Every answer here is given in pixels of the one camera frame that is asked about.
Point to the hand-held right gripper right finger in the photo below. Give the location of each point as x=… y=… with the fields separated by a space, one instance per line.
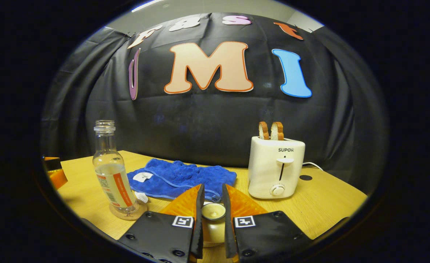
x=228 y=230

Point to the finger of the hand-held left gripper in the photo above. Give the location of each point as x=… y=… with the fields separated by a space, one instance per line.
x=56 y=175

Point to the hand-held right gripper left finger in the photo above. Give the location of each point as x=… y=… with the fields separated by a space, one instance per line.
x=199 y=226

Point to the cream teacup lid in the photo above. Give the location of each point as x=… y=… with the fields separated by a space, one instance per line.
x=214 y=226

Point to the clear plastic water bottle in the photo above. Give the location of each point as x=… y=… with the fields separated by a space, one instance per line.
x=112 y=179

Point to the round wooden coaster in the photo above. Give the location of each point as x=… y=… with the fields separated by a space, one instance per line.
x=140 y=212

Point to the blue towel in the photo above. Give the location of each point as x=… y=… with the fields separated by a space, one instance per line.
x=185 y=175

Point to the cream toaster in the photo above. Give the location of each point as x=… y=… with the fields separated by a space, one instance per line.
x=269 y=168

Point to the black table grommet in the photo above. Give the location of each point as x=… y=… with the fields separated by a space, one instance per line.
x=305 y=178

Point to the toast bread slice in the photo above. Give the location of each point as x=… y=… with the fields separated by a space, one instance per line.
x=263 y=130
x=277 y=131

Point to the black backdrop cloth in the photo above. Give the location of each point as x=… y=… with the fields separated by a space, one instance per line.
x=328 y=120

